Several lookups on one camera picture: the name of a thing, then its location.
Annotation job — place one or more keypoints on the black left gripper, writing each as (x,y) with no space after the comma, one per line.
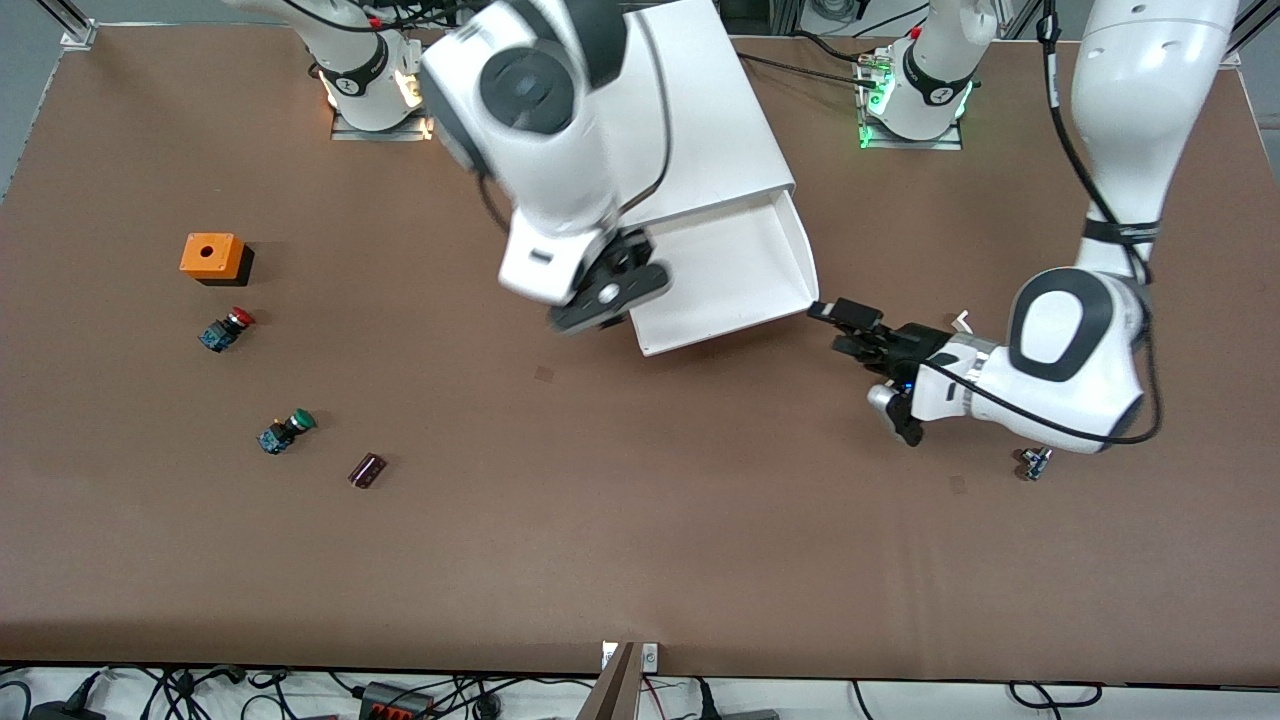
(912,345)

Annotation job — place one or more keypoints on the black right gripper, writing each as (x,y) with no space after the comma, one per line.
(638,250)

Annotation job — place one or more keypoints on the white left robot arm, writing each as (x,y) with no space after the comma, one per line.
(1140,120)

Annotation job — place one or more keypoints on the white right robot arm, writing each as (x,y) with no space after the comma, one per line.
(560,130)

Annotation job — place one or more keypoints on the green push button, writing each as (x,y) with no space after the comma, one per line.
(286,430)

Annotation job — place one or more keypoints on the red push button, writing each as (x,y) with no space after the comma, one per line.
(226,328)

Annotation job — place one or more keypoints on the white curved plastic part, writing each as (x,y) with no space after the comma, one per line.
(962,320)

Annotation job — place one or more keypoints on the small blue electronic component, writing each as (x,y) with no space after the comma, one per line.
(1034,463)

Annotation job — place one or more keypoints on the dark purple capacitor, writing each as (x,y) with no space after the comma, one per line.
(367,470)

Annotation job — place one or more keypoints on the orange box with hole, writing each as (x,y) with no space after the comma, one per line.
(208,255)

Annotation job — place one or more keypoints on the black red power strip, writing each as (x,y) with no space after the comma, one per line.
(397,700)

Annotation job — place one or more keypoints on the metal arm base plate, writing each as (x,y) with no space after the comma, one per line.
(345,128)
(950,140)

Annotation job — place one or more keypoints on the brown wooden post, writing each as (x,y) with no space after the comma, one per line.
(612,690)

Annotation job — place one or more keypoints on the aluminium corner bracket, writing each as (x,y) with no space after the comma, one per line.
(78,30)
(1240,52)

